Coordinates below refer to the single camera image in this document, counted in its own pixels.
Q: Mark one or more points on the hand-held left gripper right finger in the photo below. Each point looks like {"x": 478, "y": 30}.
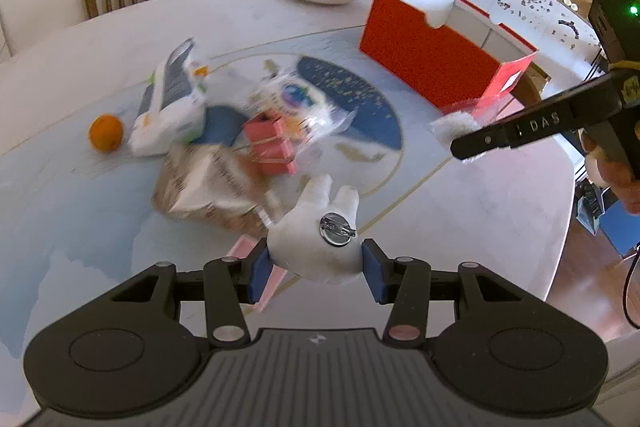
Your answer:
{"x": 374, "y": 276}

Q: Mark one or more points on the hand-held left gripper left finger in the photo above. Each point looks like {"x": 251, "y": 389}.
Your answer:
{"x": 260, "y": 276}

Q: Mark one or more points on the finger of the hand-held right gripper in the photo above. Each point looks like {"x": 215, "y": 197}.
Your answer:
{"x": 530, "y": 124}

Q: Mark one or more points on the white plush toy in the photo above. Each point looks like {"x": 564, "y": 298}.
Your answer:
{"x": 305, "y": 247}

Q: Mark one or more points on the white fluffy toy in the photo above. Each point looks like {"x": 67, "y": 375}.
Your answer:
{"x": 452, "y": 127}

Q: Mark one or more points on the brown paper bag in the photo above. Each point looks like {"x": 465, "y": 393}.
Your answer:
{"x": 205, "y": 187}

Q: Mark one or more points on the red cardboard box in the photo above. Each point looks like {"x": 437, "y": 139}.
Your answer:
{"x": 425, "y": 52}

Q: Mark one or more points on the pink binder clip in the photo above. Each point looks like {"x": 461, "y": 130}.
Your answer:
{"x": 270, "y": 142}

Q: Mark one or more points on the clear plastic snack bag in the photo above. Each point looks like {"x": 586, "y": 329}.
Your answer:
{"x": 310, "y": 99}

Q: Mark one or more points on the white green tissue packet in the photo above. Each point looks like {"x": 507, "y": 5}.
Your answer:
{"x": 165, "y": 107}

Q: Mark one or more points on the white patterned desktop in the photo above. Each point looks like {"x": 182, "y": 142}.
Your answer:
{"x": 75, "y": 57}

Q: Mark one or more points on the person's right hand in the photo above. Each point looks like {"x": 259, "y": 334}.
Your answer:
{"x": 622, "y": 189}

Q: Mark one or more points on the pink card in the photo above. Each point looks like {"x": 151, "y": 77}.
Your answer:
{"x": 239, "y": 251}

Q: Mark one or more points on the white cabinet with stickers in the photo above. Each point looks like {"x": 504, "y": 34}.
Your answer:
{"x": 530, "y": 2}

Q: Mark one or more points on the blue box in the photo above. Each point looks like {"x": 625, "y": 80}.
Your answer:
{"x": 617, "y": 227}

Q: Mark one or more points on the orange fruit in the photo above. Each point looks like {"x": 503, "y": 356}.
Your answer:
{"x": 106, "y": 133}

